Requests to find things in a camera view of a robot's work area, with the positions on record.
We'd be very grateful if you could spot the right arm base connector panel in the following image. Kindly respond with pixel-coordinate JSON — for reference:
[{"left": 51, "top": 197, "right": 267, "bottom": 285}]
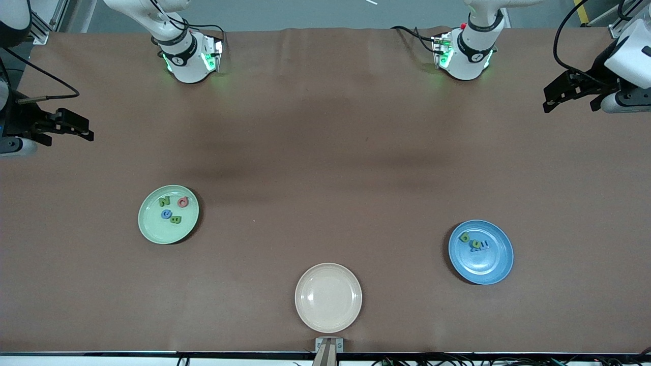
[{"left": 202, "top": 35, "right": 224, "bottom": 73}]

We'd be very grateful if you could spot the left arm base connector panel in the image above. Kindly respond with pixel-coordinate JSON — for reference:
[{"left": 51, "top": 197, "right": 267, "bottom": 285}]
[{"left": 432, "top": 33, "right": 453, "bottom": 69}]

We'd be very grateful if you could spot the green plate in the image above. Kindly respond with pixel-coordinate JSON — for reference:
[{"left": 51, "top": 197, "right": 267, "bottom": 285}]
[{"left": 138, "top": 185, "right": 200, "bottom": 245}]

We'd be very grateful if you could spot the blue plate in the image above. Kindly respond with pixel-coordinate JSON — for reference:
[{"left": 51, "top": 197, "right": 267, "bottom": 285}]
[{"left": 448, "top": 220, "right": 514, "bottom": 285}]

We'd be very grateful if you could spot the brown table cover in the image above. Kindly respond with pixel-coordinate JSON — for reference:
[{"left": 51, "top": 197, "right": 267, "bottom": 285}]
[{"left": 0, "top": 26, "right": 651, "bottom": 354}]

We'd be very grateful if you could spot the beige plate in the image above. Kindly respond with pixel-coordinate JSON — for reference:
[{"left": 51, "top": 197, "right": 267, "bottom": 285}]
[{"left": 294, "top": 262, "right": 363, "bottom": 333}]

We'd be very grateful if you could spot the aluminium frame profile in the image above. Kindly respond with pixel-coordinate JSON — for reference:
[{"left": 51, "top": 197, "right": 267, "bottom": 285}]
[
  {"left": 28, "top": 0, "right": 69, "bottom": 45},
  {"left": 609, "top": 0, "right": 651, "bottom": 39}
]

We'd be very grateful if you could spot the black right arm base cable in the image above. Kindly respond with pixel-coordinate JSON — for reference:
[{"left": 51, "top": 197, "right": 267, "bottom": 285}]
[{"left": 153, "top": 0, "right": 227, "bottom": 44}]

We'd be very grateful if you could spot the black arm base cable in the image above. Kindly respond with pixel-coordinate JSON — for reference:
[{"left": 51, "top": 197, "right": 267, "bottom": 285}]
[
  {"left": 153, "top": 0, "right": 227, "bottom": 44},
  {"left": 391, "top": 25, "right": 443, "bottom": 54}
]

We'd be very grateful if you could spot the black left arm base cable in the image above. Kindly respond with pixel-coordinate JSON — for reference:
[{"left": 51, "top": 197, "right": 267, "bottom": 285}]
[{"left": 391, "top": 25, "right": 443, "bottom": 54}]

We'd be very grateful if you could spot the black cable bundle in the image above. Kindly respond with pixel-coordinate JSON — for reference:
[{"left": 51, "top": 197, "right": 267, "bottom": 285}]
[{"left": 371, "top": 351, "right": 651, "bottom": 366}]

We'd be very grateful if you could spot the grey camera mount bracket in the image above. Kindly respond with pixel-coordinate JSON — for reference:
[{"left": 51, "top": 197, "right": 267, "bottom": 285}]
[{"left": 313, "top": 337, "right": 344, "bottom": 366}]

